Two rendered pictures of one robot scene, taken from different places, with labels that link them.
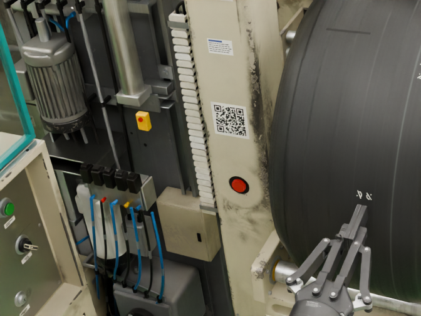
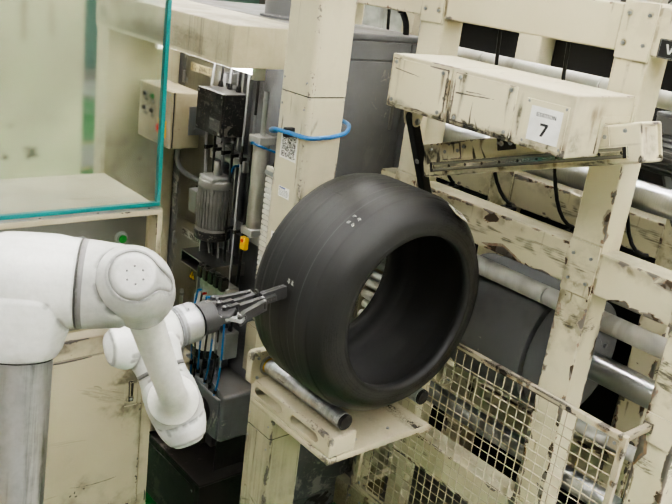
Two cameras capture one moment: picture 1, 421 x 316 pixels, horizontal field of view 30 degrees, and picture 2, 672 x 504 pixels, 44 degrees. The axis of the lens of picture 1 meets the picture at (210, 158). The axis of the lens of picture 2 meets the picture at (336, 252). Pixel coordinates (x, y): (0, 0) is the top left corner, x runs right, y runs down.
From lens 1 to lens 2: 1.15 m
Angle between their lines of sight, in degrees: 22
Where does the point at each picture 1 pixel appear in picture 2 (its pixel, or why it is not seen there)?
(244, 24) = (297, 180)
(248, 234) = not seen: hidden behind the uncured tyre
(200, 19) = (278, 171)
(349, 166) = (290, 262)
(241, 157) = not seen: hidden behind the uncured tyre
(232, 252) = not seen: hidden behind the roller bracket
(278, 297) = (260, 382)
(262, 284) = (251, 365)
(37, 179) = (150, 234)
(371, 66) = (329, 210)
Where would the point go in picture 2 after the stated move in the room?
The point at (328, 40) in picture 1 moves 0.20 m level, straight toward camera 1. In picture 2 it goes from (320, 192) to (275, 207)
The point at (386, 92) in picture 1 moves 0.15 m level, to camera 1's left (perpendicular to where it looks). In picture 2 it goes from (327, 225) to (269, 212)
